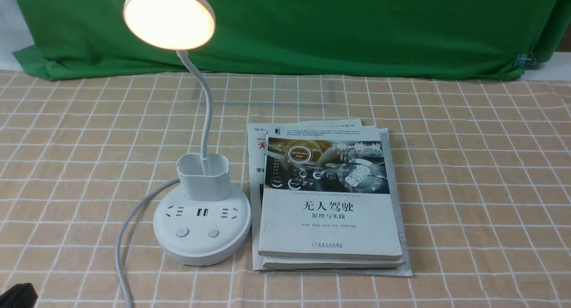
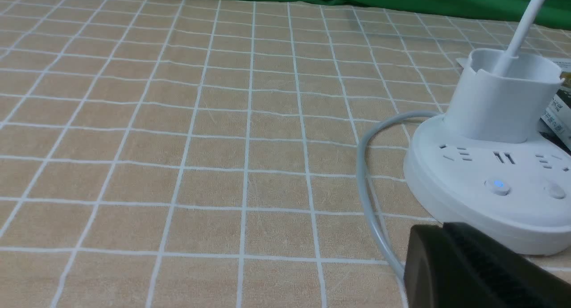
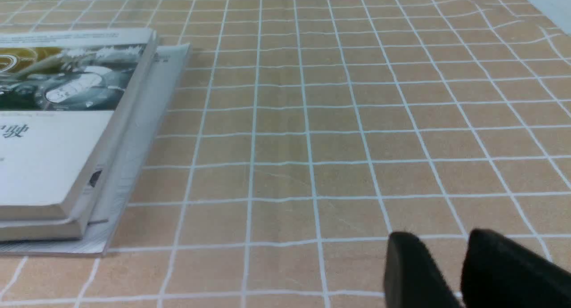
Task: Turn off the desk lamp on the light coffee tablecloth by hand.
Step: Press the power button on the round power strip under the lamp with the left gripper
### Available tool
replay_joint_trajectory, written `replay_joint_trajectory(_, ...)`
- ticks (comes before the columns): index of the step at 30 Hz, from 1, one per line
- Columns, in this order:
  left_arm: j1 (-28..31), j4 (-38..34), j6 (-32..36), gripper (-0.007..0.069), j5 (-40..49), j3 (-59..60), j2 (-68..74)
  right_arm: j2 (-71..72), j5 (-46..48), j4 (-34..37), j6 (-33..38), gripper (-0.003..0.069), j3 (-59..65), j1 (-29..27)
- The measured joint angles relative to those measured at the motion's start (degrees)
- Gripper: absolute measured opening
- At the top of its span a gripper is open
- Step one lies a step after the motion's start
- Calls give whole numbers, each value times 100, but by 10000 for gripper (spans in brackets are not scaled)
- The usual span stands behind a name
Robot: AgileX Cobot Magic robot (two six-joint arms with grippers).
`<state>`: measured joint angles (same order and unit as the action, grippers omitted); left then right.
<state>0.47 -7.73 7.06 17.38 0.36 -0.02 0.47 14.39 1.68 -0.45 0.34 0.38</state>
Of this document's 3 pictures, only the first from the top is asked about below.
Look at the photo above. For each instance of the white desk lamp with socket base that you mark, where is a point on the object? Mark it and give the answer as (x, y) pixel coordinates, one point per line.
(206, 218)

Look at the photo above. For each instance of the bottom book with red title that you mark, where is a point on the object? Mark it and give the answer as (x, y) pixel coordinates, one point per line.
(256, 137)

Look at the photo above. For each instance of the top book with car cover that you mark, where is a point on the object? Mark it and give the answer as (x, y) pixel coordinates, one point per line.
(330, 219)

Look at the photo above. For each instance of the checkered beige tablecloth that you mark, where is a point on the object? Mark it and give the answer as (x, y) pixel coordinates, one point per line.
(483, 173)

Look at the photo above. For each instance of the green backdrop cloth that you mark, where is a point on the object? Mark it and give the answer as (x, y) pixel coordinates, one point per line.
(447, 39)

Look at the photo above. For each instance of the blue binder clip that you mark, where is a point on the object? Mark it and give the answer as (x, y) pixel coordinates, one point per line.
(525, 61)

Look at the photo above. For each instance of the black object at corner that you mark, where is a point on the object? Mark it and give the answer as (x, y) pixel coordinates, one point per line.
(21, 295)

